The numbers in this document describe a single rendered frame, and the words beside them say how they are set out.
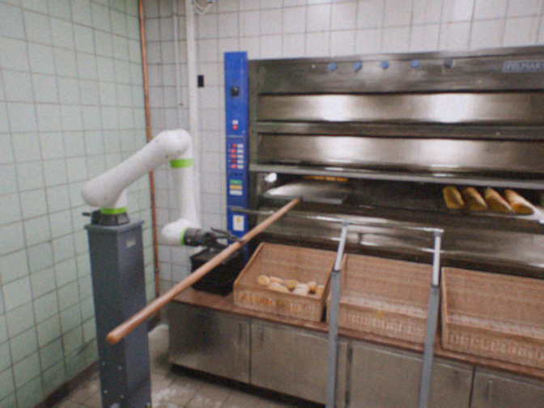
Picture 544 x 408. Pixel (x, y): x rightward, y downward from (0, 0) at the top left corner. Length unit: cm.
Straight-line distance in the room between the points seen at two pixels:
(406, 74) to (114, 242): 186
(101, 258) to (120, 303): 24
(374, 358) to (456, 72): 164
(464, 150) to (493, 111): 25
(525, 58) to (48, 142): 262
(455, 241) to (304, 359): 114
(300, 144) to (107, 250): 136
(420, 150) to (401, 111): 26
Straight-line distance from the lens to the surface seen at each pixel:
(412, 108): 252
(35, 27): 260
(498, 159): 256
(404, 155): 253
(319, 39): 264
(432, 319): 215
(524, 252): 269
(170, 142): 177
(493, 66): 257
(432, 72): 255
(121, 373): 239
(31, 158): 251
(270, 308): 246
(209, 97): 290
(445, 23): 257
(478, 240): 265
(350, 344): 236
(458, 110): 253
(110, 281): 217
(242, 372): 269
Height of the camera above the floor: 175
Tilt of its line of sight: 13 degrees down
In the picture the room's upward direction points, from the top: 1 degrees clockwise
